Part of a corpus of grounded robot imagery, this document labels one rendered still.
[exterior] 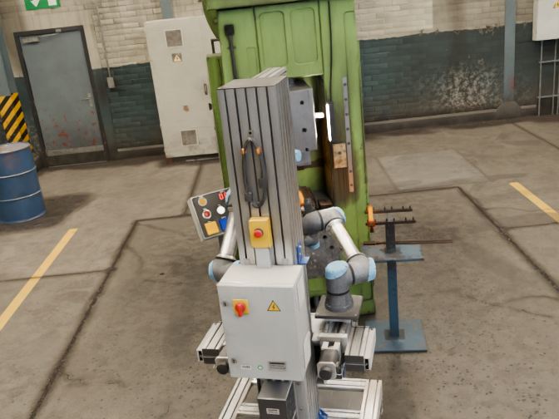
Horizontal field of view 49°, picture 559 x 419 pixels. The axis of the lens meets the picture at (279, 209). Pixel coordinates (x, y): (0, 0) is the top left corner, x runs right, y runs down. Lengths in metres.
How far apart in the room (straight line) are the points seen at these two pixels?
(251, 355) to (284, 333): 0.20
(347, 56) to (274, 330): 2.10
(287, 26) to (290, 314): 2.07
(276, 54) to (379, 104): 6.17
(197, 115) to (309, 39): 5.45
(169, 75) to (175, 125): 0.74
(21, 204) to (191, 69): 3.09
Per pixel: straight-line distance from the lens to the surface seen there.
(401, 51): 10.11
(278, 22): 4.09
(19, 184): 8.10
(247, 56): 4.09
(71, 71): 10.37
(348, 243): 3.31
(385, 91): 10.15
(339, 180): 4.33
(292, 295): 2.60
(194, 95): 9.37
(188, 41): 9.28
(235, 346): 2.81
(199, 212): 3.95
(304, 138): 4.06
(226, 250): 3.35
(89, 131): 10.48
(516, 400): 4.02
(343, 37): 4.15
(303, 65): 4.13
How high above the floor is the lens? 2.40
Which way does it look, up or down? 20 degrees down
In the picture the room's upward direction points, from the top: 6 degrees counter-clockwise
